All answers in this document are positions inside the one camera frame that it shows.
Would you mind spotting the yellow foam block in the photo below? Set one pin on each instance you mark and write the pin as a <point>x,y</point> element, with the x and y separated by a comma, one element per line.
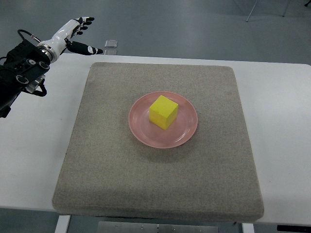
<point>163,112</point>

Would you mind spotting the beige square mat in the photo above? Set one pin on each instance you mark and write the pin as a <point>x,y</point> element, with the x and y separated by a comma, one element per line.
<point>108,172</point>

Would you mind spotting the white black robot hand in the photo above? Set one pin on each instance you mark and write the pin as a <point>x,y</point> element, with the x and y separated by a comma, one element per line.
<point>61,40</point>

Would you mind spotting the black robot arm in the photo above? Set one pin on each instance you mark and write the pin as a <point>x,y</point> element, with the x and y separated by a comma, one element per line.
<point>23,70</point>

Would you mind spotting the grey metal base plate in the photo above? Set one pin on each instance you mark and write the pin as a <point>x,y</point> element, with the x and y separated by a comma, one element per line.
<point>127,227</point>

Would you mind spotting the metal chair legs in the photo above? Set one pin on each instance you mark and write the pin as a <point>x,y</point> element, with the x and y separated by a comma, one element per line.
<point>279,8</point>

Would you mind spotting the pink plate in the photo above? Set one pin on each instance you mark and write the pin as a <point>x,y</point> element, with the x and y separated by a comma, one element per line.
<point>179,132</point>

